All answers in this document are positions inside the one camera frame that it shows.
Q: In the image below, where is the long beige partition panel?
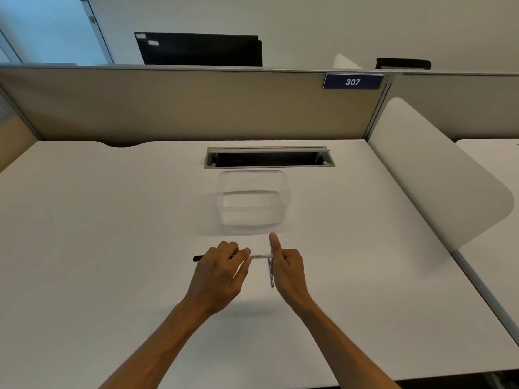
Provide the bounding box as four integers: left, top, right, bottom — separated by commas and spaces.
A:
0, 64, 391, 147

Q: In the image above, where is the black computer monitor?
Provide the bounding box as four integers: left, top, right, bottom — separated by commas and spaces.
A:
134, 32, 263, 68

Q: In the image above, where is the blue number sign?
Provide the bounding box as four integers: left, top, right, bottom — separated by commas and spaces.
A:
323, 72, 385, 90

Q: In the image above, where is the grey desk cable tray opening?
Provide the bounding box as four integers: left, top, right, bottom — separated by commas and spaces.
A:
204, 146, 336, 170

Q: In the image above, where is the person's left forearm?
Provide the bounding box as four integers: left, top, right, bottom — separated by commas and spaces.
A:
99, 299, 211, 389

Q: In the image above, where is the white pointed object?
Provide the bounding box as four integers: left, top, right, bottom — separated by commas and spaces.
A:
332, 53, 363, 70

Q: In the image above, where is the beige side partition panel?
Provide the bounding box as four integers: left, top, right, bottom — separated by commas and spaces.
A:
0, 88, 43, 173

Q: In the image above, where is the person's right hand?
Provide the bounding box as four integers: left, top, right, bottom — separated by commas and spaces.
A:
268, 232, 314, 309

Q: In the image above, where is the white marker with black cap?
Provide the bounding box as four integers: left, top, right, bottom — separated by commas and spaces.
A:
193, 253, 275, 263

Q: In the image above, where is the person's right forearm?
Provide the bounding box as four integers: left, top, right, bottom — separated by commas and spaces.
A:
289, 296, 401, 389

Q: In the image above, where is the short beige partition panel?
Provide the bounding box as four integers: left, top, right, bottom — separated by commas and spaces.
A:
381, 71, 519, 143

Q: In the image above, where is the clear plastic container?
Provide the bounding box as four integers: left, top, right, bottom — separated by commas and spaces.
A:
215, 169, 292, 232

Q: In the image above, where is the white curved desk divider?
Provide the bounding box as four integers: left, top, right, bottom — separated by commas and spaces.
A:
367, 96, 515, 253

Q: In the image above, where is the black chair back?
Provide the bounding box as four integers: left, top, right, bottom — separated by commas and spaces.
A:
375, 57, 432, 71

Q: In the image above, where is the person's left hand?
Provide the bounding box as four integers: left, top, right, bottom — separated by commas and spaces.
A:
184, 240, 252, 317

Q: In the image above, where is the frosted glass door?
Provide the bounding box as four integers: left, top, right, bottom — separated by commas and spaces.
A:
0, 0, 116, 66

